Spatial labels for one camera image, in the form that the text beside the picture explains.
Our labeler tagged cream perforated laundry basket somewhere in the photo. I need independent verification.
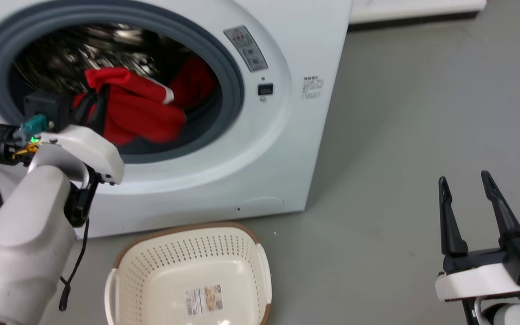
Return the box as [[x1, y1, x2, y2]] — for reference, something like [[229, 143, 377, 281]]
[[104, 222, 273, 325]]

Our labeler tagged black cylindrical cable plug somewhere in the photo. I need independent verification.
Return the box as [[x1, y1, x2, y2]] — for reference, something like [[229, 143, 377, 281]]
[[0, 124, 22, 166]]

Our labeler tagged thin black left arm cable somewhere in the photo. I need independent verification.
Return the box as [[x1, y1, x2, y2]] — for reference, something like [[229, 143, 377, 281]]
[[58, 216, 90, 312]]

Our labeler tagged red garment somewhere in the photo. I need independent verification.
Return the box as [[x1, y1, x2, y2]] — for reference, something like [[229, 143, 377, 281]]
[[73, 56, 220, 147]]

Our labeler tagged shiny steel washer drum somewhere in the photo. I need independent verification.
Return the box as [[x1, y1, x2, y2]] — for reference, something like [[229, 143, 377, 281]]
[[9, 23, 223, 149]]

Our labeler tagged grey rubber door gasket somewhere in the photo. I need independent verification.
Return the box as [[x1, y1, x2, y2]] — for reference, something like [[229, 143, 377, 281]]
[[0, 4, 245, 164]]

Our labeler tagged small printed text sticker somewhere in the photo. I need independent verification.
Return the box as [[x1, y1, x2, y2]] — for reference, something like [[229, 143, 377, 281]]
[[302, 76, 324, 101]]

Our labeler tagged teal left camera connector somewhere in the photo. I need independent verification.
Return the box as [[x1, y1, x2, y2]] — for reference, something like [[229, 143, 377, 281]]
[[19, 114, 49, 142]]

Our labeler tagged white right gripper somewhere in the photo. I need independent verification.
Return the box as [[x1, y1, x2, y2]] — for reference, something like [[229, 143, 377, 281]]
[[435, 170, 520, 303]]

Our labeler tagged white front-load washing machine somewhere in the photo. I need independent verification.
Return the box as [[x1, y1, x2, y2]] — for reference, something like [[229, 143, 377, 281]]
[[0, 0, 353, 239]]

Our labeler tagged grey instruction sticker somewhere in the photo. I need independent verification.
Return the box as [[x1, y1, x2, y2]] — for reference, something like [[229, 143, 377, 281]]
[[223, 26, 269, 73]]

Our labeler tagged washer filter cover flap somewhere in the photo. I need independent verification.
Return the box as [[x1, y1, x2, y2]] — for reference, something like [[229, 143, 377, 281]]
[[237, 196, 286, 213]]

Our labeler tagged paper label with barcode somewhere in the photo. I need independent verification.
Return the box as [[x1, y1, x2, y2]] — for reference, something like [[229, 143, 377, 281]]
[[184, 284, 224, 317]]

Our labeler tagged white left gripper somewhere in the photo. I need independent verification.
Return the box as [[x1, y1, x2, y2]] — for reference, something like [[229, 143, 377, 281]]
[[27, 85, 125, 228]]

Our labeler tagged white low cabinet base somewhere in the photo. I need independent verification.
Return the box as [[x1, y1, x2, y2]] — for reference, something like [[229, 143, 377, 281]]
[[349, 0, 488, 26]]

